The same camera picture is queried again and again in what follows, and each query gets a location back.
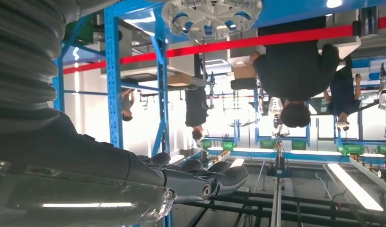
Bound chrome barrier post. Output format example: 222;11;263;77
352;6;379;38

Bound blue metal shelf rack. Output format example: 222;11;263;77
52;0;386;227

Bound brown cardboard box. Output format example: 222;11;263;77
167;72;192;87
234;65;258;79

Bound long ceiling light panel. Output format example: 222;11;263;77
290;149;342;157
327;163;385;212

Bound person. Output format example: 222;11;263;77
249;16;341;129
324;58;363;131
121;88;136;122
184;87;209;140

